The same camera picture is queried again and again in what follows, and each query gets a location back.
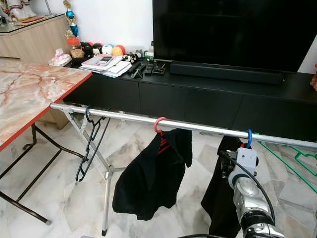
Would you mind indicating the black shirt red collar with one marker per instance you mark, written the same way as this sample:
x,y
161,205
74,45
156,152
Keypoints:
x,y
215,198

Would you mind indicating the blue plastic hanger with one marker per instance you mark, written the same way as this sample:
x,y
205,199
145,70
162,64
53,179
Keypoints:
x,y
250,136

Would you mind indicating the dark grey plastic hanger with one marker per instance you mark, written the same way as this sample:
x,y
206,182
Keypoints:
x,y
86,115

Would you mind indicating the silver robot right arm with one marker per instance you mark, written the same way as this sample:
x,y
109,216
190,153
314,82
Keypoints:
x,y
250,198

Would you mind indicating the green plastic hanger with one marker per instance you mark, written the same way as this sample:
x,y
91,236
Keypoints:
x,y
277,159

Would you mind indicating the red plastic hanger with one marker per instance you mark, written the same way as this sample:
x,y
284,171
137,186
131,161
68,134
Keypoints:
x,y
159,119

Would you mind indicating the black tv console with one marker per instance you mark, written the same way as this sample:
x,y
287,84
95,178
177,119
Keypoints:
x,y
203,106

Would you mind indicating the black shirt green logo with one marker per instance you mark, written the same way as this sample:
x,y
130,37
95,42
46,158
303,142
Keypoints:
x,y
148,178

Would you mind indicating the black soundbar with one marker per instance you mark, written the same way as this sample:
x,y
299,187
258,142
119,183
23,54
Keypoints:
x,y
228,72

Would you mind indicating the silver metal clothes rack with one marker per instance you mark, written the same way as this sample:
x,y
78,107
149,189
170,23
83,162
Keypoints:
x,y
129,117

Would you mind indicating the red laughing buddha statue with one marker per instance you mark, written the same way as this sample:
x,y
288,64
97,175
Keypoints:
x,y
314,79

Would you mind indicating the small black device box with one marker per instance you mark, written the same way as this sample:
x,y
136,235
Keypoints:
x,y
156,68

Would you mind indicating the marble top folding table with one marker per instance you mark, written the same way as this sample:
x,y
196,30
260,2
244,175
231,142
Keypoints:
x,y
34,94

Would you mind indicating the black remote control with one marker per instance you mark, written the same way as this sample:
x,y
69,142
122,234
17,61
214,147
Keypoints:
x,y
133,67
139,70

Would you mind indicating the black flat television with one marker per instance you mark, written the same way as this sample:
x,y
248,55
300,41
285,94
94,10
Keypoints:
x,y
233,29

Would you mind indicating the green mug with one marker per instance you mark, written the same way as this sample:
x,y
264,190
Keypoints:
x,y
148,54

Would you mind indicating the small black white figurine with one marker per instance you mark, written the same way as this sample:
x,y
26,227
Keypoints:
x,y
134,56

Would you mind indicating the light wood sideboard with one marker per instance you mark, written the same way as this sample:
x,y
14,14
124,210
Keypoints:
x,y
29,44

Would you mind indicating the stack of papers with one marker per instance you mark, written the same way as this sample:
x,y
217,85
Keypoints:
x,y
106,65

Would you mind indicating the orange plush ball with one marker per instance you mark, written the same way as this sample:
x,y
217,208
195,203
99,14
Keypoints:
x,y
119,50

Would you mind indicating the pink tissue pack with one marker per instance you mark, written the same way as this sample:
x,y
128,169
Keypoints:
x,y
59,59

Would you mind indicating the white blue plush ball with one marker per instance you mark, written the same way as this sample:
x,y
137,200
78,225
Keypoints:
x,y
108,49

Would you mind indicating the black plush ball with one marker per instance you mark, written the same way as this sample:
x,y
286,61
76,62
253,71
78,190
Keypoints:
x,y
97,48
86,48

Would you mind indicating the white ceramic figurine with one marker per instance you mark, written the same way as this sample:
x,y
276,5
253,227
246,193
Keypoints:
x,y
22,9

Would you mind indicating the red lid glass jar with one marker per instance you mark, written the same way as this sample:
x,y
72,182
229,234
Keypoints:
x,y
76,49

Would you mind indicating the blue gold trophy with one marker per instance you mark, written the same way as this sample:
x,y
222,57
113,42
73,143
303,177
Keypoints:
x,y
71,16

